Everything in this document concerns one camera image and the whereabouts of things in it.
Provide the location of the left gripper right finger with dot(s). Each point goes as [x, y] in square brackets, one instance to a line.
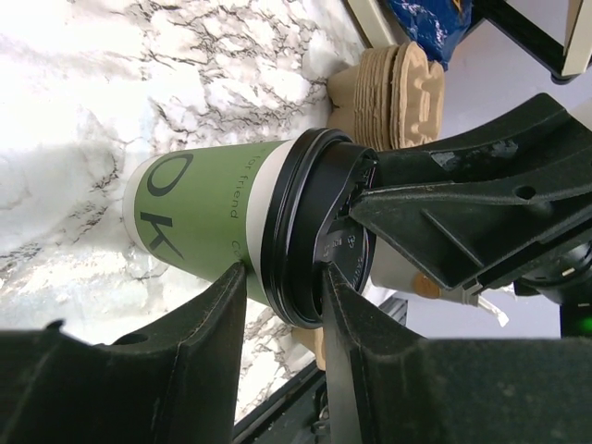
[387, 384]

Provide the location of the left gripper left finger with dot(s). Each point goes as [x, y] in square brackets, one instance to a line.
[172, 381]

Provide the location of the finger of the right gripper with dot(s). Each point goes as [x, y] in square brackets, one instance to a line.
[489, 232]
[533, 134]

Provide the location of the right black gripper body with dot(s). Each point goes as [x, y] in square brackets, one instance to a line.
[566, 281]

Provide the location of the single green paper cup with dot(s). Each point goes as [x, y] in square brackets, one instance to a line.
[203, 210]

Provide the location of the brown pulp cup carrier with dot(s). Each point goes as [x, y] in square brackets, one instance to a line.
[393, 99]
[314, 341]

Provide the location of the single black plastic lid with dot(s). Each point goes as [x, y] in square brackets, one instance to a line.
[308, 223]

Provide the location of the grey cup with straws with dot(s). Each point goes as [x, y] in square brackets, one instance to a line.
[390, 270]

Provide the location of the cream black tiered shelf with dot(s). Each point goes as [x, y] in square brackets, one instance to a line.
[564, 61]

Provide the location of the blue doritos chips bag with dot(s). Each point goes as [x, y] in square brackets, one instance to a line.
[437, 26]

